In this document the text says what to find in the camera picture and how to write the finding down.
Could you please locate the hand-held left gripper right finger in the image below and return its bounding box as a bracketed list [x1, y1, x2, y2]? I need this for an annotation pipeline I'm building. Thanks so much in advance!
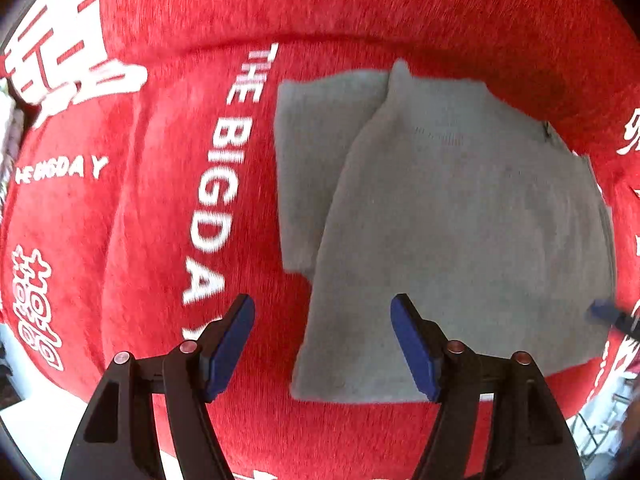
[390, 293, 587, 480]

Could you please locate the red printed blanket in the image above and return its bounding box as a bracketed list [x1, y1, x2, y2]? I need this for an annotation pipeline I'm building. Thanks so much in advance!
[0, 0, 640, 480]

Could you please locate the white fluffy cloth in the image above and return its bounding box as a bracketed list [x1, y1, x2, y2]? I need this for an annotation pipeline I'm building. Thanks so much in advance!
[0, 80, 26, 206]

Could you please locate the grey shirt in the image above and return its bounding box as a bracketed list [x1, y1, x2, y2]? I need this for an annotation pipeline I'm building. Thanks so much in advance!
[274, 58, 617, 405]

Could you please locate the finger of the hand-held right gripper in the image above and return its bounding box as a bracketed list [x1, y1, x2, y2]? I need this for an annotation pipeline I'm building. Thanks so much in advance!
[586, 299, 640, 337]

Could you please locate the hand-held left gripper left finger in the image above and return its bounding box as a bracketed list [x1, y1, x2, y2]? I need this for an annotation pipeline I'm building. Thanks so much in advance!
[60, 293, 256, 480]

